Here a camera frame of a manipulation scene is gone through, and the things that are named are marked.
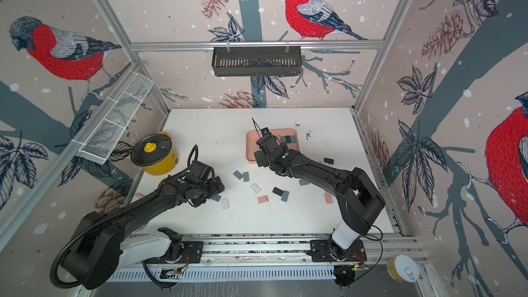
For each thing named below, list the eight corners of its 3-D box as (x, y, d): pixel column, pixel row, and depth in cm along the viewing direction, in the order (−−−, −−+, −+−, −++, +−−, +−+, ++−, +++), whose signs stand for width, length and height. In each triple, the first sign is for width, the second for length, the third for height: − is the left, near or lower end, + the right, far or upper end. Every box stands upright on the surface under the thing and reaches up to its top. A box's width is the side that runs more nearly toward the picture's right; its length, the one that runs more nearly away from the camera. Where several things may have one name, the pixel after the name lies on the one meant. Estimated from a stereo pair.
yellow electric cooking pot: (138, 177, 95) (122, 163, 85) (153, 146, 107) (140, 130, 97) (174, 177, 95) (162, 163, 85) (184, 146, 107) (175, 129, 97)
